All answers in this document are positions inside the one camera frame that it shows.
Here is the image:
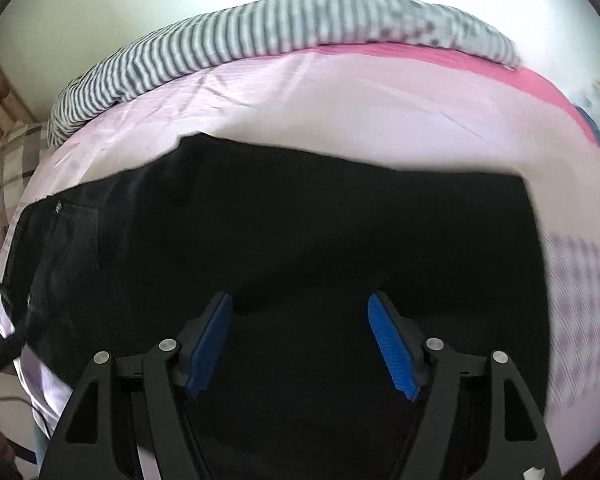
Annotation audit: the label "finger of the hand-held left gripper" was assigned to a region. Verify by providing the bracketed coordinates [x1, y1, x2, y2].
[0, 331, 25, 385]

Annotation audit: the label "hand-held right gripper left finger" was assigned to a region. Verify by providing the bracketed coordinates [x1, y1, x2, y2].
[39, 291, 233, 480]

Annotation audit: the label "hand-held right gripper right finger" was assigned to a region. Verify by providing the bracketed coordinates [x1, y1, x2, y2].
[367, 291, 563, 480]

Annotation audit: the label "black pants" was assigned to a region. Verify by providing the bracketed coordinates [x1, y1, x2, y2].
[0, 132, 553, 480]

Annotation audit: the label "plaid pillow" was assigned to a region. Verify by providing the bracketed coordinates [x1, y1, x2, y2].
[0, 121, 48, 281]

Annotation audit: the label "pink bed sheet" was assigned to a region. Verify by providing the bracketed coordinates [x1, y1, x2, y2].
[0, 42, 600, 480]

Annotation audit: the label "grey striped blanket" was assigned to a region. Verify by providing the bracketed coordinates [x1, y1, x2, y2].
[47, 0, 523, 148]

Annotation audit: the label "black cable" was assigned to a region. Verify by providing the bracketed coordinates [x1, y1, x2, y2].
[0, 394, 40, 463]

